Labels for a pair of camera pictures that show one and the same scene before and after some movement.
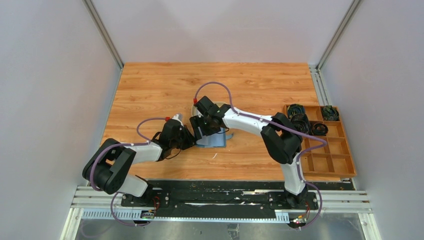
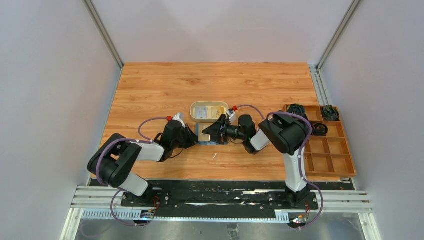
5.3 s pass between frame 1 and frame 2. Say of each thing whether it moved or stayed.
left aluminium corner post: stayed
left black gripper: stayed
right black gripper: moved
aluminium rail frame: stayed
